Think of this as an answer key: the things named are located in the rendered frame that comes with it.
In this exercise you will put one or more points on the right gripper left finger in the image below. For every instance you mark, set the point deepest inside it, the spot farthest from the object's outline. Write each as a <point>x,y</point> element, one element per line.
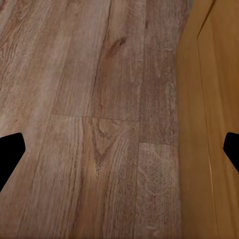
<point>12,148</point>

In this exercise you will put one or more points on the door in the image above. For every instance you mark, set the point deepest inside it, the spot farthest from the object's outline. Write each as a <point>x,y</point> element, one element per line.
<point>207,69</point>

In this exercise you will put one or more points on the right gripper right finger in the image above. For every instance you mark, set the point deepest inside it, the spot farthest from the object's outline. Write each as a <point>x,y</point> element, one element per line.
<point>231,148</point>

